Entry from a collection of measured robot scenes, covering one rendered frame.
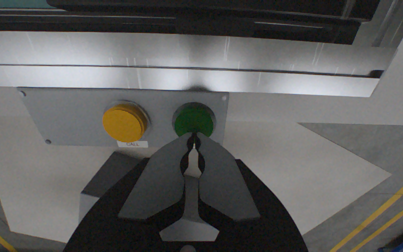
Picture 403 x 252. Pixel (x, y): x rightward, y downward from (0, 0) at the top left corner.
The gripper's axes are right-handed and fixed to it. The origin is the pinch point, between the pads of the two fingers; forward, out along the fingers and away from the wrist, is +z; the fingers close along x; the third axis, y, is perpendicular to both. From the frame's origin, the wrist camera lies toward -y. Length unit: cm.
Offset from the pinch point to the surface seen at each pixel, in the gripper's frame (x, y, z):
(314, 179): 29.8, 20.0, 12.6
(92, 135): -11.4, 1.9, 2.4
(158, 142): -4.1, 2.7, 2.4
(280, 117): 15.7, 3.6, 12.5
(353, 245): 292, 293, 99
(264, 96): 11.8, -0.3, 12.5
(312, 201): 33.0, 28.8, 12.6
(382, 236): 332, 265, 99
